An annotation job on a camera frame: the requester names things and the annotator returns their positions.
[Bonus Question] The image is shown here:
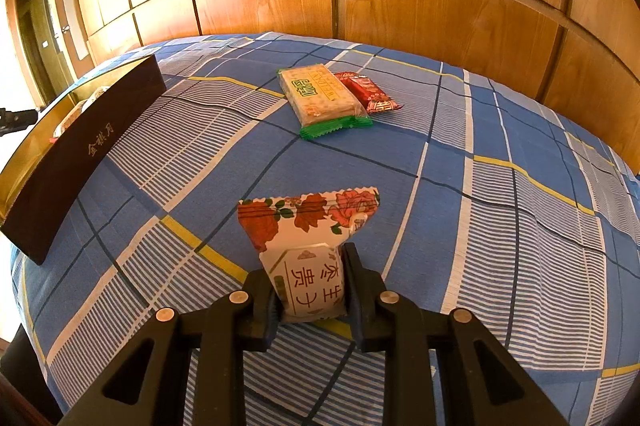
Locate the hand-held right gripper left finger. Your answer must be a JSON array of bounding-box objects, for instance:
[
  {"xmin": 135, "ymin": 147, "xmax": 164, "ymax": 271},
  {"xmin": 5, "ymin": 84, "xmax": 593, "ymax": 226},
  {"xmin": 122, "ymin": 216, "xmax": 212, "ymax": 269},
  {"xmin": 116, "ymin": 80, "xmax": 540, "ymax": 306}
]
[{"xmin": 59, "ymin": 270, "xmax": 281, "ymax": 426}]

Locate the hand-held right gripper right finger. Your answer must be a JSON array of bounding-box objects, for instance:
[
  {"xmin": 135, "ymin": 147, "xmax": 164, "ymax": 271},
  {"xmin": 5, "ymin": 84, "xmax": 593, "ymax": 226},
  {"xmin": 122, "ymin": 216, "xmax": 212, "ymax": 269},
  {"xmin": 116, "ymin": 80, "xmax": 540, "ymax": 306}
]
[{"xmin": 342, "ymin": 242, "xmax": 571, "ymax": 426}]

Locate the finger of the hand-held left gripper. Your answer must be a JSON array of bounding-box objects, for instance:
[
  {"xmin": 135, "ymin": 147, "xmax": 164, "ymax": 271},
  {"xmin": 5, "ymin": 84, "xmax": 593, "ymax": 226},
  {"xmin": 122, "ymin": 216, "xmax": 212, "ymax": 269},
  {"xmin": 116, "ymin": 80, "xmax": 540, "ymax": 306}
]
[{"xmin": 0, "ymin": 107, "xmax": 40, "ymax": 137}]

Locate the dark gift box gold inside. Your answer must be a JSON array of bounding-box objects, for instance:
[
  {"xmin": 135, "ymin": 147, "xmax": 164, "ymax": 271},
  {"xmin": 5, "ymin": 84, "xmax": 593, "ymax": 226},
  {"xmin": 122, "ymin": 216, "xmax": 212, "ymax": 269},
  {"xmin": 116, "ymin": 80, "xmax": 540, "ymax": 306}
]
[{"xmin": 0, "ymin": 54, "xmax": 167, "ymax": 265}]

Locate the white floral snack packet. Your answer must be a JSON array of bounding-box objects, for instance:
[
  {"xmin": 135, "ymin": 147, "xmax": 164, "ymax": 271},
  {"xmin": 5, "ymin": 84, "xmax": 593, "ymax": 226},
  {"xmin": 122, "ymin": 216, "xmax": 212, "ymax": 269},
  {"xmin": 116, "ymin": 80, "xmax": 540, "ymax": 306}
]
[{"xmin": 237, "ymin": 187, "xmax": 381, "ymax": 323}]

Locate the dark wooden door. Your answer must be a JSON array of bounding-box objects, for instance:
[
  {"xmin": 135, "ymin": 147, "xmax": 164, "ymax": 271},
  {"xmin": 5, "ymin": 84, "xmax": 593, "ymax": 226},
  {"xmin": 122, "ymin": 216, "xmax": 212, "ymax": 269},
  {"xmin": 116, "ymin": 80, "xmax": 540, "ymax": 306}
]
[{"xmin": 14, "ymin": 0, "xmax": 76, "ymax": 107}]

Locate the blue plaid bed sheet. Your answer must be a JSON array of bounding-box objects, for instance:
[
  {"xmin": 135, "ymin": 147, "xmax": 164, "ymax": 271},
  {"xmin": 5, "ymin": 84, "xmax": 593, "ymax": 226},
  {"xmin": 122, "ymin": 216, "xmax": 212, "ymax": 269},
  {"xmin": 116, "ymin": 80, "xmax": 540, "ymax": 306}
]
[{"xmin": 10, "ymin": 32, "xmax": 640, "ymax": 426}]

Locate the green cracker packet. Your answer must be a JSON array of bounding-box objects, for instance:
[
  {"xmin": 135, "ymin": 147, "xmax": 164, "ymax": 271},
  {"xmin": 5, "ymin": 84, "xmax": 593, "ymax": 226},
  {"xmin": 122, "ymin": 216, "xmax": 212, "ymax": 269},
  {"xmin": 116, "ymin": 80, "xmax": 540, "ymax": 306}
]
[{"xmin": 277, "ymin": 62, "xmax": 375, "ymax": 141}]

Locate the red patterned candy packet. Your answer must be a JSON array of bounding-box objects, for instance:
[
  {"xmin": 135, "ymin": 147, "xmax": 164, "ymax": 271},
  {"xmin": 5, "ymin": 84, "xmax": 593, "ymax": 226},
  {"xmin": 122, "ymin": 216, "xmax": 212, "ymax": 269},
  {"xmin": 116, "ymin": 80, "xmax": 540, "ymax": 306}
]
[{"xmin": 333, "ymin": 72, "xmax": 405, "ymax": 115}]

